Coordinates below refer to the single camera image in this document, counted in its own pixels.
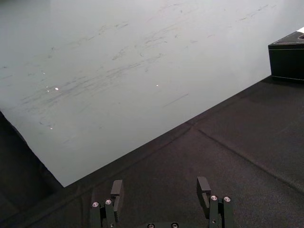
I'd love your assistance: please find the black table cloth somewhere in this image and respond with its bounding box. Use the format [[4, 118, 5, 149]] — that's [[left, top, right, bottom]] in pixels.
[[0, 76, 304, 228]]

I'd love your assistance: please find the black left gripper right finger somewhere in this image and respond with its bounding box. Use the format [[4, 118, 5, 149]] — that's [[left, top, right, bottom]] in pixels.
[[196, 176, 235, 228]]

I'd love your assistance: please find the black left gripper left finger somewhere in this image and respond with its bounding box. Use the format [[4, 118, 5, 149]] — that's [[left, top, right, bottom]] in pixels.
[[90, 179, 125, 228]]

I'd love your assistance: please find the black stitched tissue box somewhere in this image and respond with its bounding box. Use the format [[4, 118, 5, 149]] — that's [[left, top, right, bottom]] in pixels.
[[268, 32, 304, 83]]

